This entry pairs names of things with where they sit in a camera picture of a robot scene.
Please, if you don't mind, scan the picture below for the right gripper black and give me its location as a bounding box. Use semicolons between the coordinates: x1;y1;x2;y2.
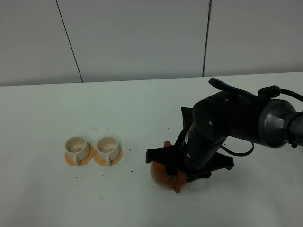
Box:
145;91;267;183

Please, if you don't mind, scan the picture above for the brown clay teapot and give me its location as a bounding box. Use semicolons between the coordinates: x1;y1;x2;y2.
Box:
150;140;188;194

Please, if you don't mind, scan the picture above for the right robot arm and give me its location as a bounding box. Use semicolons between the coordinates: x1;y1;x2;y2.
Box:
146;91;303;182

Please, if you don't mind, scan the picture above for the beige round teapot coaster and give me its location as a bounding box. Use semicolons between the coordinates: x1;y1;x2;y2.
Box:
150;163;188;193

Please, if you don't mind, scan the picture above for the right white teacup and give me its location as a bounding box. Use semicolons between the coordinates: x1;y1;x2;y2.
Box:
96;136;119;165

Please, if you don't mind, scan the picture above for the white teacup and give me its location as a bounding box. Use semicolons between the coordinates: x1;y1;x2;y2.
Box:
96;136;119;165
65;137;90;166

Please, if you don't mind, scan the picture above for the right orange coaster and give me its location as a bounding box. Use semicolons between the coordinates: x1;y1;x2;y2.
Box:
94;146;123;166

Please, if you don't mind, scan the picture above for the orange coaster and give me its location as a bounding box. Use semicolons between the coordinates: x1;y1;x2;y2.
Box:
64;143;95;166
94;146;123;166

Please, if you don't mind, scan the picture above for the left orange coaster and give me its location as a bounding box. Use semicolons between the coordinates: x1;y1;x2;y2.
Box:
64;143;95;166

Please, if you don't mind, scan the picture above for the left white teacup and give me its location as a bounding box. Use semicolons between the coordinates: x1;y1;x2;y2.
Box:
65;137;90;166

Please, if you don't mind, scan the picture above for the black camera cable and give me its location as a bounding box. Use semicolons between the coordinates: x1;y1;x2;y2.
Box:
220;85;303;157

